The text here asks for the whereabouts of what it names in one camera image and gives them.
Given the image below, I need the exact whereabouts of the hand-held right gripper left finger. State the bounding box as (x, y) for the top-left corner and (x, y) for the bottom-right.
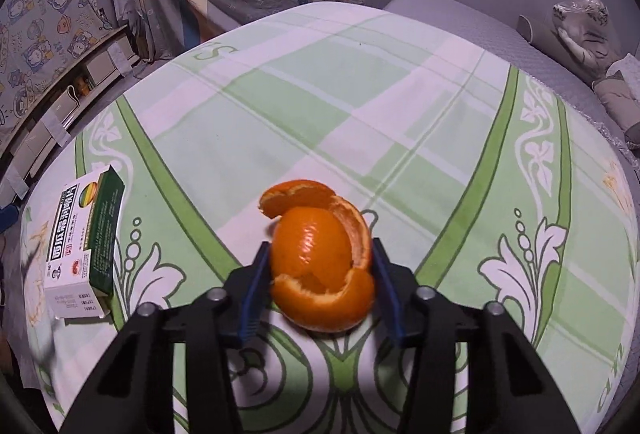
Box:
(59, 241), (273, 434)

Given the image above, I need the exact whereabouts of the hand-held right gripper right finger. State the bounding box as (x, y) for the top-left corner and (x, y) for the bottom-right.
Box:
(370, 238), (583, 434)

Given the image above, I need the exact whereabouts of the white and green medicine box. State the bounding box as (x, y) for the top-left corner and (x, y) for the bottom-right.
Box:
(42, 164), (126, 321)

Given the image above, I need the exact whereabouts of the green patterned mat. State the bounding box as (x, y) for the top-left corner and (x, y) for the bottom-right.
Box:
(20, 2), (640, 434)

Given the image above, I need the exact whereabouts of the wooden shelf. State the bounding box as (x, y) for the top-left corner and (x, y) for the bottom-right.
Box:
(0, 24), (136, 195)

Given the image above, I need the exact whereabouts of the grey bolster pillow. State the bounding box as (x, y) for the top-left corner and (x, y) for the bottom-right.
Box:
(517, 14), (601, 82)

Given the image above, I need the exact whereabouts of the plush tiger in plastic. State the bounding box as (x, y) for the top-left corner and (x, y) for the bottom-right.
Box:
(551, 0), (623, 85)

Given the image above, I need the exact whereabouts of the cartoon printed cloth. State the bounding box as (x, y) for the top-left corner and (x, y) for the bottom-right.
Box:
(0, 0), (108, 140)

